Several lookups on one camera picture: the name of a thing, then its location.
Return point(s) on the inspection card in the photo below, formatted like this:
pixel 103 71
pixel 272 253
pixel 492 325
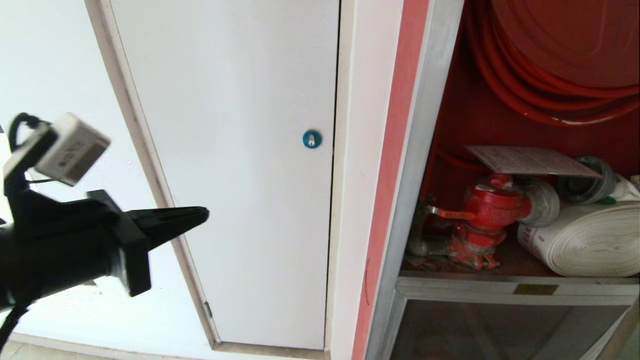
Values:
pixel 530 160

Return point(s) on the red fire hydrant cabinet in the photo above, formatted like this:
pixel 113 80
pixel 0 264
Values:
pixel 475 125

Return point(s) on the white cabinet door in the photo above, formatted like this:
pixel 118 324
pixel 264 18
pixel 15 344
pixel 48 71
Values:
pixel 149 150

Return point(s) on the blue round door lock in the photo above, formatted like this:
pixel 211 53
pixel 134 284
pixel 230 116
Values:
pixel 311 138

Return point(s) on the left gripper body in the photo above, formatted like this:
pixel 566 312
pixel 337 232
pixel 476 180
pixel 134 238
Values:
pixel 60 250

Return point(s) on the door hinge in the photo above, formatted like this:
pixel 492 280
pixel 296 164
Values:
pixel 208 310

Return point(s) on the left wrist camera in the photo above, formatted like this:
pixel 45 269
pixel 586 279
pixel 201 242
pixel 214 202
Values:
pixel 70 147

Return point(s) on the red hydrant valve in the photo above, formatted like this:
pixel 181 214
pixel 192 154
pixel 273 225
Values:
pixel 490 210

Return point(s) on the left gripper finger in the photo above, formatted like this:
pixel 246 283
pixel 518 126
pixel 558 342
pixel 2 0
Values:
pixel 170 222

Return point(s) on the glass cabinet door silver frame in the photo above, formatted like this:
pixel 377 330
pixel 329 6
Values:
pixel 500 330

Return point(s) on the brass plate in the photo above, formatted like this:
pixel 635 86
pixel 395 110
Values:
pixel 535 289

